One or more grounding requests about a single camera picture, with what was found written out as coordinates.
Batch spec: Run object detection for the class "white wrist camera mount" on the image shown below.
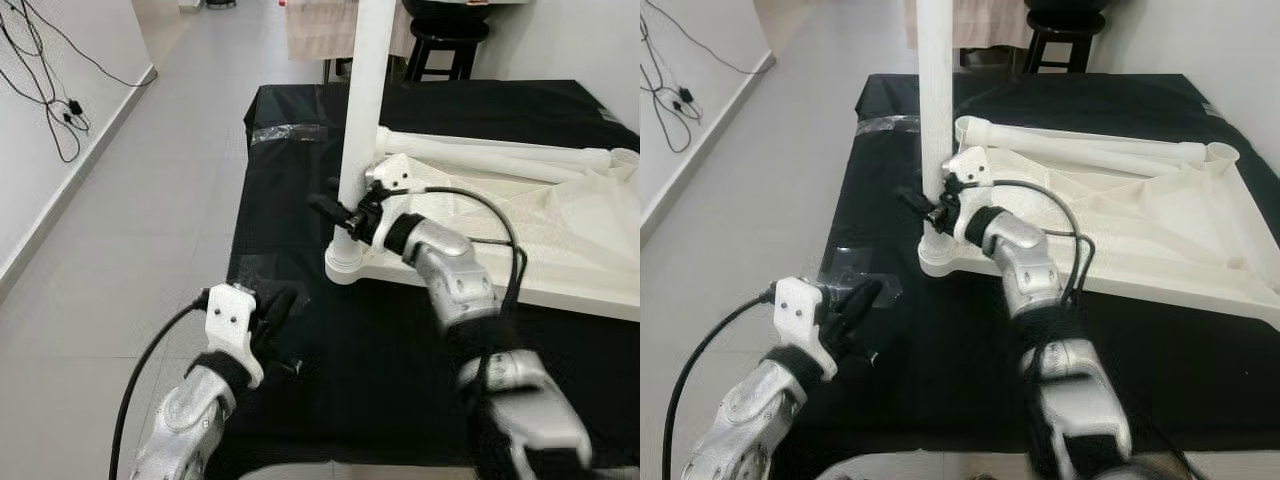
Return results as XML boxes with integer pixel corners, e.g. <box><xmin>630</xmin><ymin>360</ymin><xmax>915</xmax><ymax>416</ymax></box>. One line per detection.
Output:
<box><xmin>940</xmin><ymin>147</ymin><xmax>998</xmax><ymax>246</ymax></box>
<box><xmin>365</xmin><ymin>153</ymin><xmax>416</xmax><ymax>249</ymax></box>
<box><xmin>205</xmin><ymin>283</ymin><xmax>266</xmax><ymax>389</ymax></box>
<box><xmin>773</xmin><ymin>277</ymin><xmax>839</xmax><ymax>381</ymax></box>

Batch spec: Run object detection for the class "white plastic table top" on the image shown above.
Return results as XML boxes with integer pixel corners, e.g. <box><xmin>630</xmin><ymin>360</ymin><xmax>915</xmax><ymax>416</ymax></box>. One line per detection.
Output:
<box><xmin>325</xmin><ymin>125</ymin><xmax>641</xmax><ymax>321</ymax></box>
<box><xmin>918</xmin><ymin>115</ymin><xmax>1280</xmax><ymax>331</ymax></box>

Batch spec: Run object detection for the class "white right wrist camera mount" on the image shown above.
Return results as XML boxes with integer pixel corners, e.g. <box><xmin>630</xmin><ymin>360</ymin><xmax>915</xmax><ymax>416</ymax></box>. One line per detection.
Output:
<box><xmin>940</xmin><ymin>147</ymin><xmax>998</xmax><ymax>246</ymax></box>
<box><xmin>365</xmin><ymin>153</ymin><xmax>416</xmax><ymax>249</ymax></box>

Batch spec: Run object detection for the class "beige cloth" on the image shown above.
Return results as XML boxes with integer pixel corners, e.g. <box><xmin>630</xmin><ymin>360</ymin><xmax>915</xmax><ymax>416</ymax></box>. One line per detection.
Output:
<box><xmin>905</xmin><ymin>0</ymin><xmax>1036</xmax><ymax>51</ymax></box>
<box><xmin>285</xmin><ymin>0</ymin><xmax>416</xmax><ymax>61</ymax></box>

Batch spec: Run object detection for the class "black wall cable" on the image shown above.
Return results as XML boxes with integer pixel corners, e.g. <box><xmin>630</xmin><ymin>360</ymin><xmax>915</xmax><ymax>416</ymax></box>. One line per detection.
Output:
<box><xmin>640</xmin><ymin>0</ymin><xmax>776</xmax><ymax>154</ymax></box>
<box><xmin>0</xmin><ymin>0</ymin><xmax>156</xmax><ymax>164</ymax></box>

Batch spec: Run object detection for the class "clear tape cross patch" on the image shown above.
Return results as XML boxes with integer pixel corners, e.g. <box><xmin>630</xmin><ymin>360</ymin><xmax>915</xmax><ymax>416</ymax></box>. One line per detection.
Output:
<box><xmin>230</xmin><ymin>252</ymin><xmax>313</xmax><ymax>298</ymax></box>
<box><xmin>818</xmin><ymin>245</ymin><xmax>903</xmax><ymax>303</ymax></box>

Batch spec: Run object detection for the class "black round stool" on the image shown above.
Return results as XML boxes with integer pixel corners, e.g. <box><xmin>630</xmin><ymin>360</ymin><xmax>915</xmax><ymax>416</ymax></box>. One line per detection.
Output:
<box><xmin>405</xmin><ymin>18</ymin><xmax>491</xmax><ymax>81</ymax></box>
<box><xmin>1022</xmin><ymin>10</ymin><xmax>1106</xmax><ymax>73</ymax></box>

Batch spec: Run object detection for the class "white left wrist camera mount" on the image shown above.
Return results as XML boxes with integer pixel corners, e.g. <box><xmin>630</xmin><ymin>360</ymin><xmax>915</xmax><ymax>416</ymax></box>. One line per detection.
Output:
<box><xmin>773</xmin><ymin>277</ymin><xmax>839</xmax><ymax>381</ymax></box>
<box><xmin>205</xmin><ymin>283</ymin><xmax>266</xmax><ymax>389</ymax></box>

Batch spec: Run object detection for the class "black tablecloth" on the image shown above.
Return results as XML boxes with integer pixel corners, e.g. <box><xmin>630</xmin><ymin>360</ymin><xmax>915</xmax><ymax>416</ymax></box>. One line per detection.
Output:
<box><xmin>205</xmin><ymin>80</ymin><xmax>641</xmax><ymax>471</ymax></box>
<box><xmin>775</xmin><ymin>72</ymin><xmax>1280</xmax><ymax>456</ymax></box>

